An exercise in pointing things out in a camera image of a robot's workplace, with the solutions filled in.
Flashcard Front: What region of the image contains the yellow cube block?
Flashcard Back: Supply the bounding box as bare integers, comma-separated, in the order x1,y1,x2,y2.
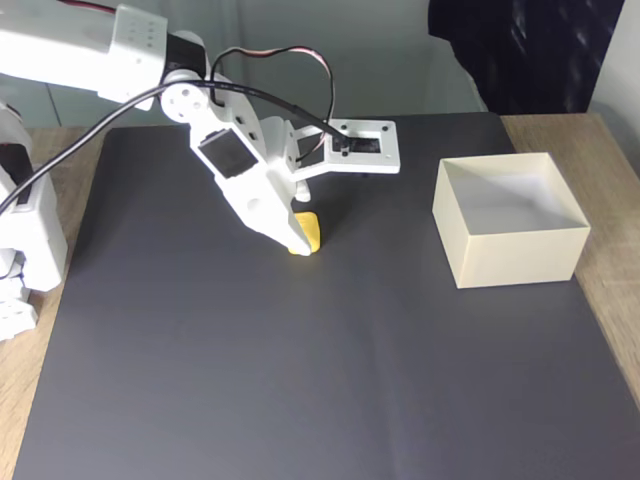
287,211,323,258

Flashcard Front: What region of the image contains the white open box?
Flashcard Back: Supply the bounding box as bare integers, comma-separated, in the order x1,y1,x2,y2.
431,152,593,291

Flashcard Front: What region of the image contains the dark grey table mat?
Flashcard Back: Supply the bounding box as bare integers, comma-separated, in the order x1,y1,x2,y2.
10,111,640,480

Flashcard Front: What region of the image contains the pale green panel door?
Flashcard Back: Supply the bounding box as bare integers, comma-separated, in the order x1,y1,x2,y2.
0,0,247,130

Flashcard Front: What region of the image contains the black hanging cloth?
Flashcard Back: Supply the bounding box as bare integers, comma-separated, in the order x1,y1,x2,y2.
427,0,627,116

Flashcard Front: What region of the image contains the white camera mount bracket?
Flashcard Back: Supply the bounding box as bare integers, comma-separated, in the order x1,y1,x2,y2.
261,116,404,194

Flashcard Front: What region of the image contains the black camera module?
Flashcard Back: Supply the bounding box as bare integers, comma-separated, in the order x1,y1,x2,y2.
341,135,383,156

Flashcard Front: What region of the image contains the red and black servo wire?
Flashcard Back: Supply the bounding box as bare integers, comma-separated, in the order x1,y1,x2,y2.
208,46,336,164

